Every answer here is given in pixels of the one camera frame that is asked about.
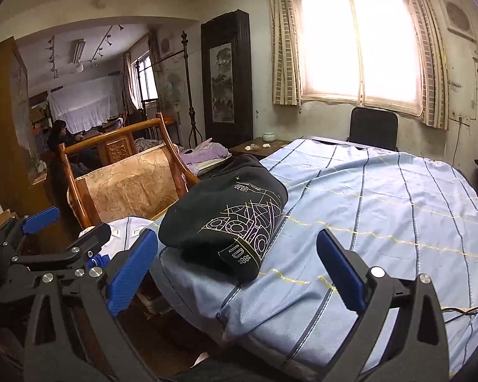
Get left checkered curtain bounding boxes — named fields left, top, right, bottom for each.
left=268, top=0, right=301, bottom=107

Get dark wooden side table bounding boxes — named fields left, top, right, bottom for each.
left=228, top=137, right=289, bottom=159

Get purple clothes pile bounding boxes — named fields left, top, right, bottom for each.
left=134, top=137, right=230, bottom=166

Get wall ventilation fan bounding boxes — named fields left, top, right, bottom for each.
left=439, top=0, right=477, bottom=42

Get seated person in background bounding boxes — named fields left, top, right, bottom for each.
left=47, top=120, right=83, bottom=153

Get black cable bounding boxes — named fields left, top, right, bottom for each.
left=441, top=305, right=478, bottom=325

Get small white jar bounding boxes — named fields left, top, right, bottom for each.
left=262, top=132, right=276, bottom=142

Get black office chair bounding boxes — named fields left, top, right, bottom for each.
left=348, top=107, right=398, bottom=151

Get black iron coat stand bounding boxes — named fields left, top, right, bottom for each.
left=134, top=30, right=203, bottom=147

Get right checkered curtain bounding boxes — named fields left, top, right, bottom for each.
left=407, top=0, right=449, bottom=131

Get bright window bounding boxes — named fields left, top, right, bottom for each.
left=293, top=0, right=423, bottom=117

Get dark framed landscape painting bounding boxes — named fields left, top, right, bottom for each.
left=201, top=10, right=253, bottom=148

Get wooden wardrobe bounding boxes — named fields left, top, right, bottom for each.
left=0, top=38, right=40, bottom=216

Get wooden chair with cushion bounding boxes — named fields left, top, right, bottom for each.
left=58, top=113, right=199, bottom=229

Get ceiling track spotlights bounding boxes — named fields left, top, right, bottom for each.
left=45, top=25, right=130, bottom=79

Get black hoodie yellow zipper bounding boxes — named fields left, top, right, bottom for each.
left=158, top=154, right=288, bottom=282

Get light blue striped bedsheet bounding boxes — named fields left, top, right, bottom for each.
left=151, top=139, right=478, bottom=381

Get checkered curtain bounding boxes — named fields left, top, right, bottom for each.
left=268, top=0, right=301, bottom=107
left=407, top=0, right=449, bottom=131

